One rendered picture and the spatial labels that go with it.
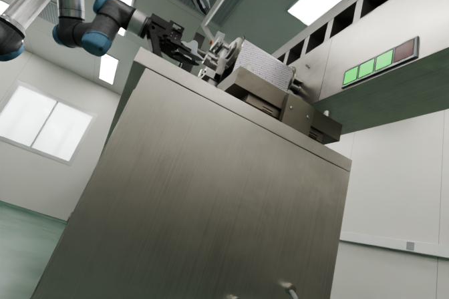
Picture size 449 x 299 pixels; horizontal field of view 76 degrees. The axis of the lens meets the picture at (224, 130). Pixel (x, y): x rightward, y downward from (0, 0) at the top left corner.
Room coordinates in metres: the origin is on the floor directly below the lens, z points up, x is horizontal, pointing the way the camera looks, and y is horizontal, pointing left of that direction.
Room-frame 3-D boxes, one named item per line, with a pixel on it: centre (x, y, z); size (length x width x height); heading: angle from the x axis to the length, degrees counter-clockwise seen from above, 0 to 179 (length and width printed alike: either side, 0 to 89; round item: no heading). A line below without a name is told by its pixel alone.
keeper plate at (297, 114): (0.76, -0.19, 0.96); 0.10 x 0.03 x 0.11; 110
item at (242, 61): (0.94, -0.07, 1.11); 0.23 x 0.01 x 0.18; 110
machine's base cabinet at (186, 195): (1.86, 0.33, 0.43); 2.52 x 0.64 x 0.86; 20
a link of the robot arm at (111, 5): (0.76, 0.45, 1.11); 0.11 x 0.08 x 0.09; 110
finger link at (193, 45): (0.83, 0.19, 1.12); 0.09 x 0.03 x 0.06; 101
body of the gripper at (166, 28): (0.82, 0.30, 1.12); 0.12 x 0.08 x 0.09; 110
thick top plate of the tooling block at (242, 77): (0.84, -0.14, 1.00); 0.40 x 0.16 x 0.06; 110
